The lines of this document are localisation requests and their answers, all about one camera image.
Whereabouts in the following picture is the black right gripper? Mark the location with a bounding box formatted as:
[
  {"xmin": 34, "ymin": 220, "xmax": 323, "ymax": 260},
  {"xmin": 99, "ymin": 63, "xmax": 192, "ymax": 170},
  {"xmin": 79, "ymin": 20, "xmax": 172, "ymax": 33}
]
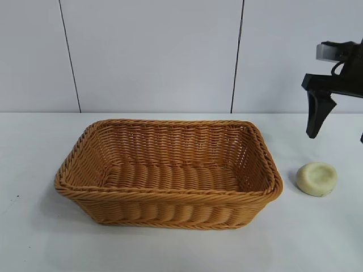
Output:
[{"xmin": 301, "ymin": 73, "xmax": 363, "ymax": 143}]

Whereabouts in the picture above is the pale round egg yolk pastry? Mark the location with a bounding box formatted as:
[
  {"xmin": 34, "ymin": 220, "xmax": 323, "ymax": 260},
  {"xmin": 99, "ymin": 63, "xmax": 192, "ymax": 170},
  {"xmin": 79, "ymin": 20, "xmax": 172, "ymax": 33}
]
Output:
[{"xmin": 296, "ymin": 161, "xmax": 337, "ymax": 197}]

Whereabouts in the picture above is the tan woven wicker basket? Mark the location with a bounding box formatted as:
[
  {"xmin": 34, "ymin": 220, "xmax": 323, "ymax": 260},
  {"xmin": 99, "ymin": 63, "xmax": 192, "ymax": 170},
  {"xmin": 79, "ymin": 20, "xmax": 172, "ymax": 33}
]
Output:
[{"xmin": 53, "ymin": 118, "xmax": 284, "ymax": 230}]

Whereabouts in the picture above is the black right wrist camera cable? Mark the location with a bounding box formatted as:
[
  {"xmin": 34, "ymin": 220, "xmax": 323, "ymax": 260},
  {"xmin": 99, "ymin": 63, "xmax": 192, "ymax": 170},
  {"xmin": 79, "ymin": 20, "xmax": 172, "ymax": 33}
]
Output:
[{"xmin": 330, "ymin": 61, "xmax": 347, "ymax": 77}]

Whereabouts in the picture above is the black right camera mount bracket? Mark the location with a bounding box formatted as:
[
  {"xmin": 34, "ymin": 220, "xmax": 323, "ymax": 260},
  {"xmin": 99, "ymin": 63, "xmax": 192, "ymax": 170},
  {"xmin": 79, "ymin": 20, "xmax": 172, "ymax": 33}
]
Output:
[{"xmin": 320, "ymin": 38, "xmax": 363, "ymax": 76}]

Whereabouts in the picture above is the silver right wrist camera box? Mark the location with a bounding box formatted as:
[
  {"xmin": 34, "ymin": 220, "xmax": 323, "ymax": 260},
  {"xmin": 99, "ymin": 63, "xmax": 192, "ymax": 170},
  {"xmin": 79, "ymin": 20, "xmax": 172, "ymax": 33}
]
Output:
[{"xmin": 315, "ymin": 41, "xmax": 343, "ymax": 62}]

